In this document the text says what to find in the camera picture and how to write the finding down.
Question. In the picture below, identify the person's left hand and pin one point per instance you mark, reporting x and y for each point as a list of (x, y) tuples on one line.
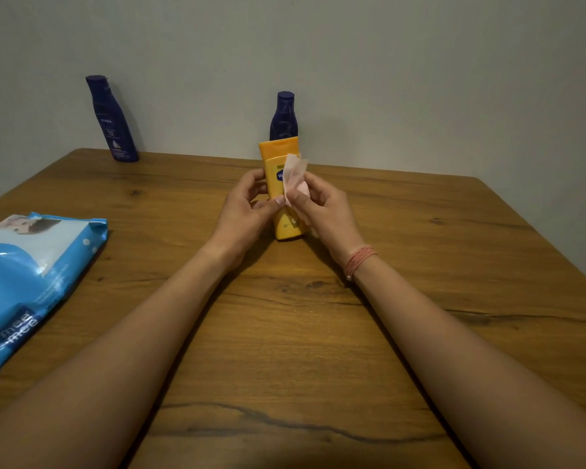
[(238, 224)]

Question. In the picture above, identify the person's right hand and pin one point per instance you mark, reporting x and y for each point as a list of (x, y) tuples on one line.
[(329, 214)]

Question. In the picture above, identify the person's left thumb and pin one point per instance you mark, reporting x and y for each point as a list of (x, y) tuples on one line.
[(269, 206)]

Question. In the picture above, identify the person's right thumb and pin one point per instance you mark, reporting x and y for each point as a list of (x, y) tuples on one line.
[(299, 202)]

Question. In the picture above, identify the yellow lotion bottle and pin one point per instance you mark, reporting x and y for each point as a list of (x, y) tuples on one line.
[(282, 190)]

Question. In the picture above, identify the white wet wipe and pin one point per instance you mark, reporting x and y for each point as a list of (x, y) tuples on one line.
[(294, 176)]

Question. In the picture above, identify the person's left forearm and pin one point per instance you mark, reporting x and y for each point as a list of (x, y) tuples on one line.
[(102, 371)]

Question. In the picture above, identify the person's right forearm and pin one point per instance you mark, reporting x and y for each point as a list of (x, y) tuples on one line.
[(473, 371)]

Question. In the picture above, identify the pink thread wristband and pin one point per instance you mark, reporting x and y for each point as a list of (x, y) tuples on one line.
[(357, 261)]

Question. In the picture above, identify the dark blue lotion bottle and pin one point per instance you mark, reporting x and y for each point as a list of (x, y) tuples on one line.
[(113, 121), (284, 117)]

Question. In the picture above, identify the blue wet wipes pack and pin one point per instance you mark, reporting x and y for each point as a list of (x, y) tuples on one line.
[(27, 283)]

